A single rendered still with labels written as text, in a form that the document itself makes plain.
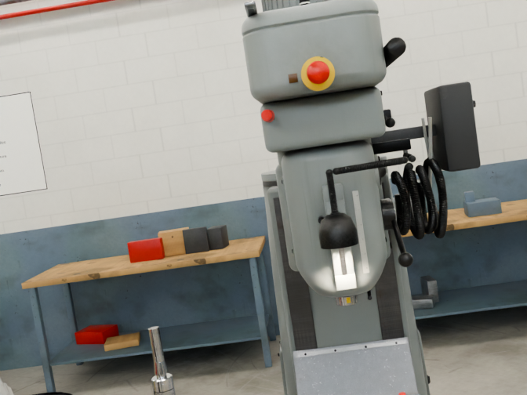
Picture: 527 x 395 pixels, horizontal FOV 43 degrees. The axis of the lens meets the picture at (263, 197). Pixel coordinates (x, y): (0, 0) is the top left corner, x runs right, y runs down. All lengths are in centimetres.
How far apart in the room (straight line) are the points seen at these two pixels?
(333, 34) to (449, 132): 54
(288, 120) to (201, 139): 441
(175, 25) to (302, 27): 461
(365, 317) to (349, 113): 74
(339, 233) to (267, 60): 34
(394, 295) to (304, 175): 63
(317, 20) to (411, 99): 450
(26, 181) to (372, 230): 498
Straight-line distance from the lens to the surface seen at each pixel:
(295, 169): 137
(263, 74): 125
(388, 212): 149
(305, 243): 139
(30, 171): 614
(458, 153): 169
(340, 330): 191
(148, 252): 529
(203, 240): 525
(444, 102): 169
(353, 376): 190
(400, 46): 129
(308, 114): 133
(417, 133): 176
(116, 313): 608
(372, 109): 134
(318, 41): 125
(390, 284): 188
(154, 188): 582
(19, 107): 616
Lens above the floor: 165
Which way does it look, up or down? 5 degrees down
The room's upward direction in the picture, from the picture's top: 9 degrees counter-clockwise
